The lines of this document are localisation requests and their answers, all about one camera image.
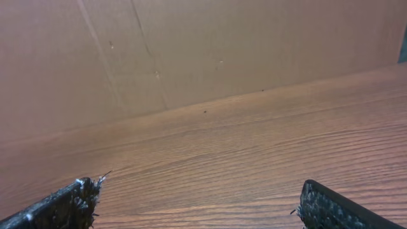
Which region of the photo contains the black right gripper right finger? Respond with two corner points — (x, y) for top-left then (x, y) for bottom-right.
(294, 179), (404, 229)

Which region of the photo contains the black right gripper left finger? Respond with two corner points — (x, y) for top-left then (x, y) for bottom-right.
(1, 174), (107, 229)

